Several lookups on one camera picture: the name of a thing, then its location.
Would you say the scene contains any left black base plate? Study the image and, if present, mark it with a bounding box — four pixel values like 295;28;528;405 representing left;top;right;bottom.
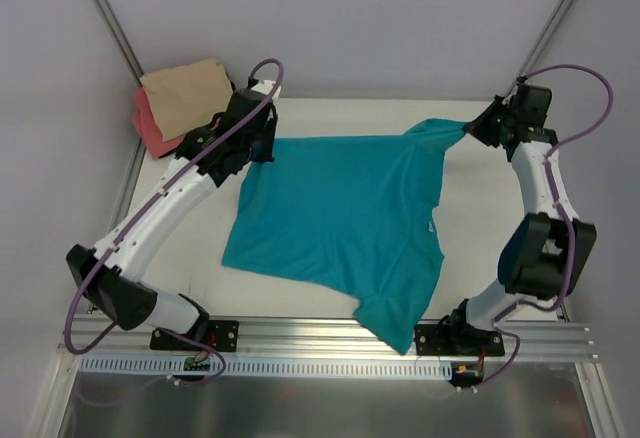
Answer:
149;319;239;352

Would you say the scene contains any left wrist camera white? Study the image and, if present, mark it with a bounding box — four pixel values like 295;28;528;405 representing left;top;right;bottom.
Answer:
247;79;282;102

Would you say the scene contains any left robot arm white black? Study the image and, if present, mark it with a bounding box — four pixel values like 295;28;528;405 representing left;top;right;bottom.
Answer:
66;79;280;349

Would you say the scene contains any black folded t shirt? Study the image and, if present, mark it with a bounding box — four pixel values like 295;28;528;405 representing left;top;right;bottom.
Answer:
225;71;237;93

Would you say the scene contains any pink folded t shirt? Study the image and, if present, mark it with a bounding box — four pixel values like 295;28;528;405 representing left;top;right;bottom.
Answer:
132;88;184;159

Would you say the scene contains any right aluminium frame post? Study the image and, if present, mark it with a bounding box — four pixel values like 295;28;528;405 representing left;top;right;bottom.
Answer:
487;0;578;97

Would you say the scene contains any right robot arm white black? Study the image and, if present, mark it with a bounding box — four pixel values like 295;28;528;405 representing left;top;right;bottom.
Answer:
446;80;597;355

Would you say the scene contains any left aluminium frame post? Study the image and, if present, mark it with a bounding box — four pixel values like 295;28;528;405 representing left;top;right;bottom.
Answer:
92;0;144;83

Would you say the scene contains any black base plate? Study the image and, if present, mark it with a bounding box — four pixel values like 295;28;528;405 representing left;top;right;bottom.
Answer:
414;323;505;357
149;319;239;352

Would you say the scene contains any beige folded t shirt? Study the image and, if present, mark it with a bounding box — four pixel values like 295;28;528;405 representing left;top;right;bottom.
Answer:
141;58;233;141

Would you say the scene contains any teal t shirt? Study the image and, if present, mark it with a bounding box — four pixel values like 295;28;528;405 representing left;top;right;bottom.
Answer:
222;119;464;354

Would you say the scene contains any aluminium mounting rail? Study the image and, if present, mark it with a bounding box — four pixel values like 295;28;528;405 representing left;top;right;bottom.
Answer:
57;311;600;359

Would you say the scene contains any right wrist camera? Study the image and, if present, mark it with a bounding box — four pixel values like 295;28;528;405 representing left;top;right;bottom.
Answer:
509;83;552;127

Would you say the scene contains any white slotted cable duct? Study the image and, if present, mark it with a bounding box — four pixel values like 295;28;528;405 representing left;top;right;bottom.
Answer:
79;355;453;381

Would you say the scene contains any aluminium frame post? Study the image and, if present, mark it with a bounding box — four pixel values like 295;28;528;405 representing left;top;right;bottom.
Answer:
92;0;144;83
487;0;578;97

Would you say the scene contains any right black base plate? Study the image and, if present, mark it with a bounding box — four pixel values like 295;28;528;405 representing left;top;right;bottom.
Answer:
414;323;505;357

